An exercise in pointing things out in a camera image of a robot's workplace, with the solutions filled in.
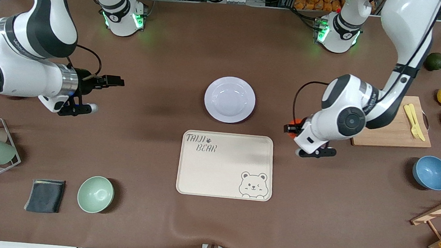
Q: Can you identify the cream bear print tray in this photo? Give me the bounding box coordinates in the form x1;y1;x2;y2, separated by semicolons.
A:
175;129;277;203

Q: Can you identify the orange mandarin fruit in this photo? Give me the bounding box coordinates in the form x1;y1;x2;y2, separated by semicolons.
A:
287;119;306;139

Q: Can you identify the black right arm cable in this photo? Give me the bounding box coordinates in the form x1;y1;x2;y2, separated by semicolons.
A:
64;43;104;79

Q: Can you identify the bamboo cutting board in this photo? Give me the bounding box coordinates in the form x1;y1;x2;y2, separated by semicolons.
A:
350;91;436;153

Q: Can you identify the blue bowl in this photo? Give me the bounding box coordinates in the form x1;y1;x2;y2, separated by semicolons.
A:
411;154;441;191

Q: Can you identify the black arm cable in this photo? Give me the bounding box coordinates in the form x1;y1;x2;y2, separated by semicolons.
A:
291;0;441;137
64;43;104;79

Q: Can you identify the white round plate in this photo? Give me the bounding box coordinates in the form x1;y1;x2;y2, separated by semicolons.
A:
202;74;258;126

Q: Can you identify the dark green lime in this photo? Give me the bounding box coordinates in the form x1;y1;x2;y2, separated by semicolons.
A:
425;51;441;72

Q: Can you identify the yellow plastic fork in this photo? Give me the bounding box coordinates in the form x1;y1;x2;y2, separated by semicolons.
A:
400;104;423;140

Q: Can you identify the dark grey folded cloth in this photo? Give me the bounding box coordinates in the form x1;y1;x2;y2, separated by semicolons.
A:
23;177;66;215

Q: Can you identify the light green bowl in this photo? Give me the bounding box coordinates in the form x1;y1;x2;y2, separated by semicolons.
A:
76;174;116;215

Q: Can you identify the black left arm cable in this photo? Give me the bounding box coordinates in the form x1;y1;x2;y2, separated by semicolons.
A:
291;0;441;137

